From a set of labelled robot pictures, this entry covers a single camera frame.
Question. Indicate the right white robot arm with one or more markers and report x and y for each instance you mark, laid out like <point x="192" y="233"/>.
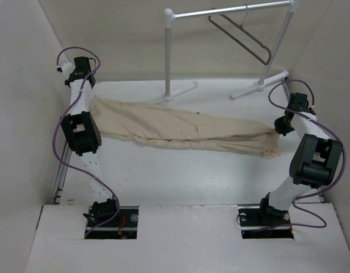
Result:
<point x="313" y="165"/>

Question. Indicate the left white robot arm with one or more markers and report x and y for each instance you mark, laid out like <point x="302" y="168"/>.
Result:
<point x="83" y="136"/>

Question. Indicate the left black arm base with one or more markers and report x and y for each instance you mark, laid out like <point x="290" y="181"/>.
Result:
<point x="124" y="226"/>

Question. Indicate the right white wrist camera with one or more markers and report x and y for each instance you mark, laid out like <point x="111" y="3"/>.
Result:
<point x="311" y="111"/>

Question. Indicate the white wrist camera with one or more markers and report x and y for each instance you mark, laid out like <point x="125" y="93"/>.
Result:
<point x="311" y="111"/>
<point x="66" y="68"/>

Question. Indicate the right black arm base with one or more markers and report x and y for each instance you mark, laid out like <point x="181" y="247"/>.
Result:
<point x="254" y="226"/>

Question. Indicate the beige trousers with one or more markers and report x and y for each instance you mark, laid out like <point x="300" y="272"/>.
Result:
<point x="165" y="127"/>

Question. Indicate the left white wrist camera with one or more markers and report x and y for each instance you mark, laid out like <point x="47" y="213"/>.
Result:
<point x="66" y="68"/>

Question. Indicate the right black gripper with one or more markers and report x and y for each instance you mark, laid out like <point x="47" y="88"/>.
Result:
<point x="280" y="128"/>

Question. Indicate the white clothes rack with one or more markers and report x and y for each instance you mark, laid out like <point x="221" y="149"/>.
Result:
<point x="264" y="81"/>

